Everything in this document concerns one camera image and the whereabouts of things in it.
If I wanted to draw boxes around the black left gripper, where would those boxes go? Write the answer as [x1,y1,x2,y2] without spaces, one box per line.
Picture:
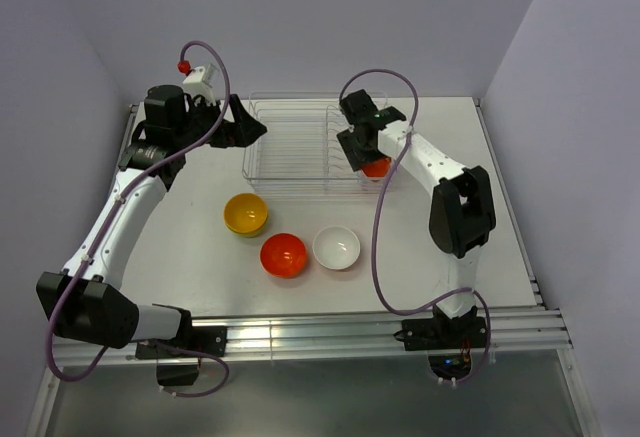
[174,94,266,152]

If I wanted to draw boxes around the orange bowl carried to rack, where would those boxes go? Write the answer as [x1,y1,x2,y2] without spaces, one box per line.
[361,157,392,180]

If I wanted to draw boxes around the orange bowl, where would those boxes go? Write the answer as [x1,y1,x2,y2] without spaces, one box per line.
[260,233,308,278]

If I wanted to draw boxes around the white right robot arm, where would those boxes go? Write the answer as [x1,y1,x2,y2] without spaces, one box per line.
[338,90,496,347]

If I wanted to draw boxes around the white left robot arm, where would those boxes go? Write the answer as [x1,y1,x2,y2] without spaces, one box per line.
[36,85,267,356]

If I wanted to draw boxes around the white bowl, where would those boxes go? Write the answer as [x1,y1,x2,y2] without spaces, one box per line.
[312,226,361,271]

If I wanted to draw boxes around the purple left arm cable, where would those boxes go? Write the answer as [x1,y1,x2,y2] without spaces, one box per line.
[44,40,232,398]

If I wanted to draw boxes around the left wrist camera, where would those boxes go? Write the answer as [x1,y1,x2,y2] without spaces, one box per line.
[177,60,220,103]

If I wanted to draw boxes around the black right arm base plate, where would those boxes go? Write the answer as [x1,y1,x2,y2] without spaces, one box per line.
[394,317,489,351]

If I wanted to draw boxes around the aluminium table edge rail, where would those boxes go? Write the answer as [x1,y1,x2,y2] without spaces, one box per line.
[47,309,574,368]

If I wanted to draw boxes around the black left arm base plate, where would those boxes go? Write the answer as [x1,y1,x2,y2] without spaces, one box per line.
[135,326,228,360]

